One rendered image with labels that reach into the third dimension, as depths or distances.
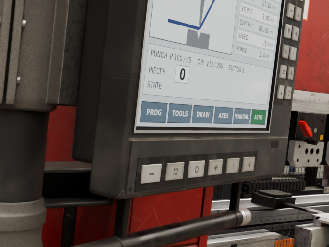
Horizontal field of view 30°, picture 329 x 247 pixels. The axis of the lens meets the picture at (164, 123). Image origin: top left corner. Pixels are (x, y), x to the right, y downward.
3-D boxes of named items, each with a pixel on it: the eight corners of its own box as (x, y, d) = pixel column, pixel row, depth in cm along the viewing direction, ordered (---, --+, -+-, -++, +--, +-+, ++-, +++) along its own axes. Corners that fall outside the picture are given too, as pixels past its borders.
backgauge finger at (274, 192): (310, 219, 204) (312, 204, 204) (250, 202, 223) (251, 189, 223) (330, 217, 212) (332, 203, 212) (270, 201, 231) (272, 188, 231)
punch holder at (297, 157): (292, 166, 181) (299, 111, 180) (269, 162, 188) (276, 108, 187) (321, 166, 191) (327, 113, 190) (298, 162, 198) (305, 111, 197)
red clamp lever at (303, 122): (307, 119, 177) (318, 141, 182) (295, 118, 180) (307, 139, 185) (303, 124, 176) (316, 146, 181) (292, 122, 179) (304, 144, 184)
